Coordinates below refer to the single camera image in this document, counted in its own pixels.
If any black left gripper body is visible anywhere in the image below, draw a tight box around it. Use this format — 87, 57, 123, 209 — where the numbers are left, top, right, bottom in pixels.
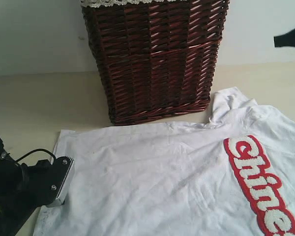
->
0, 158, 55, 217

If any white t-shirt red patch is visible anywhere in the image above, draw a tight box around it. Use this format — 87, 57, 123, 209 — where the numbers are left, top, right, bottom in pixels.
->
33, 88, 295, 236

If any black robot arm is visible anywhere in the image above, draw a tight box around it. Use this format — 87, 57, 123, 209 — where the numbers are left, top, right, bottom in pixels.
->
273, 29, 295, 48

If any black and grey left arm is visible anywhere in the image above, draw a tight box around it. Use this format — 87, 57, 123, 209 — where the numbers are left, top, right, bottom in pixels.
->
0, 138, 56, 236

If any dark red wicker basket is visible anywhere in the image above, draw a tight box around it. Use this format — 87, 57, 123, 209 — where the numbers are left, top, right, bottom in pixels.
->
81, 0, 229, 125

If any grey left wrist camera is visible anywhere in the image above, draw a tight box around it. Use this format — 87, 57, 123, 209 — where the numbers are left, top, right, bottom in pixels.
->
43, 156, 74, 207

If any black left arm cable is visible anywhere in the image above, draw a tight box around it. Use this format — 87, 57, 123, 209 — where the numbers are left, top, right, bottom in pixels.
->
0, 148, 57, 177

